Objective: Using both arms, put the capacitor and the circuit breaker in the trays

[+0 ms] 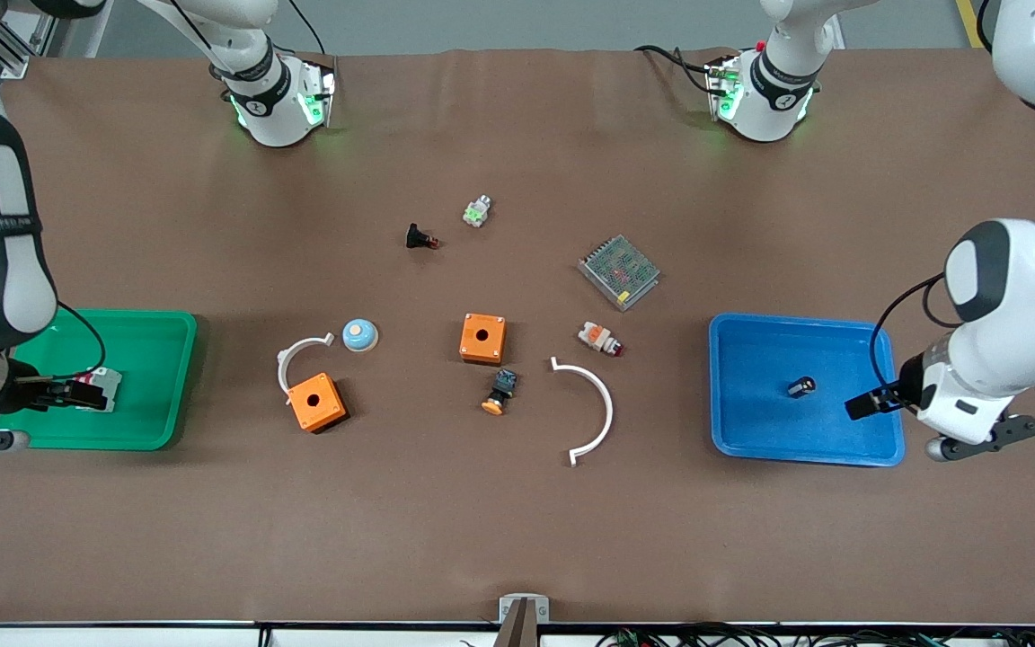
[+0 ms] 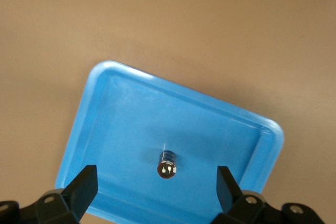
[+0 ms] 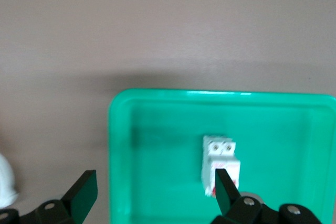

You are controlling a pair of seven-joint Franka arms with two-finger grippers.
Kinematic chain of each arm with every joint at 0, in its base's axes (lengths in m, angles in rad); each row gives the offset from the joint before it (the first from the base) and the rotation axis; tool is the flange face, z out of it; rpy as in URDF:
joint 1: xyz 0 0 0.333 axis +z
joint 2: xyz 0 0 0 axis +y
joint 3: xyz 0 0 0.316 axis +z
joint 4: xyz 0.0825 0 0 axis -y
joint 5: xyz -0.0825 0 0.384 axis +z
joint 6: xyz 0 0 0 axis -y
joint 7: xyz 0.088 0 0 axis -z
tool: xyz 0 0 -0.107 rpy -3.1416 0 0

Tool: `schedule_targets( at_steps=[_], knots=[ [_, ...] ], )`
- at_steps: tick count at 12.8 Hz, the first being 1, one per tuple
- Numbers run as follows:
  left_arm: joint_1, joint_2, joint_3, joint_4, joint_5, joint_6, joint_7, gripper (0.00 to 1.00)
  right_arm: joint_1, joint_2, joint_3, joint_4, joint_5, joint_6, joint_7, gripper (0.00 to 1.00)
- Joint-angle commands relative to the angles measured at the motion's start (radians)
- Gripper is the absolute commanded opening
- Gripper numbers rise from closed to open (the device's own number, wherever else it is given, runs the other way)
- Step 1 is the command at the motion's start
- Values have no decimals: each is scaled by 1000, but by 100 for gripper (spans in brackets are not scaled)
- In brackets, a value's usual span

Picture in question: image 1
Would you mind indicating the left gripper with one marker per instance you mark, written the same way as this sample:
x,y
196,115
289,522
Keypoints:
x,y
906,381

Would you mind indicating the brown table mat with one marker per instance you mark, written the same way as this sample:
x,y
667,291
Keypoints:
x,y
517,521

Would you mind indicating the blue white dome buzzer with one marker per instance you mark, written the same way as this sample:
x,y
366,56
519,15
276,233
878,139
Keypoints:
x,y
360,336

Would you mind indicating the white table edge rail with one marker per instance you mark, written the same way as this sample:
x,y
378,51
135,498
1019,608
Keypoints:
x,y
122,638

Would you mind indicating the orange white red indicator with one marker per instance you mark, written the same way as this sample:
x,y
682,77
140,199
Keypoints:
x,y
597,337

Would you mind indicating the grey metal bracket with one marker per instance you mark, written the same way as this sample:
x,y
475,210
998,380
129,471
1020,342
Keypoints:
x,y
507,609

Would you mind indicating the green white switch module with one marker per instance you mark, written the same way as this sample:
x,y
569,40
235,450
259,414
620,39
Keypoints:
x,y
476,213

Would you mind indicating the metal mesh power supply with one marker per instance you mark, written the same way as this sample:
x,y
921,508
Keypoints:
x,y
621,270

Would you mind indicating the large white plastic arc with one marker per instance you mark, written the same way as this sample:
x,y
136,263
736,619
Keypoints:
x,y
608,409

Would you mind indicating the aluminium frame profile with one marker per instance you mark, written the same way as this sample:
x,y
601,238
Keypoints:
x,y
19,63

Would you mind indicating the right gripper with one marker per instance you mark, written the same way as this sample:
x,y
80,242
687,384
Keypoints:
x,y
22,385

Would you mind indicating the black button with orange cap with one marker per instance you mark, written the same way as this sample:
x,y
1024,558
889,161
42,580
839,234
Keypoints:
x,y
503,385

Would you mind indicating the blue plastic tray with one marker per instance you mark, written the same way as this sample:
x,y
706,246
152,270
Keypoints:
x,y
769,422

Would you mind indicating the black cylindrical capacitor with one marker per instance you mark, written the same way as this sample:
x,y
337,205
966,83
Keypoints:
x,y
801,387

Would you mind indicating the green plastic tray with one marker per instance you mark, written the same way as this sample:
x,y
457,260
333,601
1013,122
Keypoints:
x,y
149,386

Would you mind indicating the orange push button enclosure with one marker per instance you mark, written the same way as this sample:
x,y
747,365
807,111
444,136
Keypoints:
x,y
473,346
324,409

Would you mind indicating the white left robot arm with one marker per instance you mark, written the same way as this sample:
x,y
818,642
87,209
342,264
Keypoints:
x,y
1021,288

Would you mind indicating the black red push button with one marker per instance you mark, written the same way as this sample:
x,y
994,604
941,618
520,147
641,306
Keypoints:
x,y
414,236

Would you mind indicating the white red circuit breaker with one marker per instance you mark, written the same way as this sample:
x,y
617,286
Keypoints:
x,y
107,385

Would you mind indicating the small white plastic arc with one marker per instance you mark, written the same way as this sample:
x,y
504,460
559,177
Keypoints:
x,y
302,343

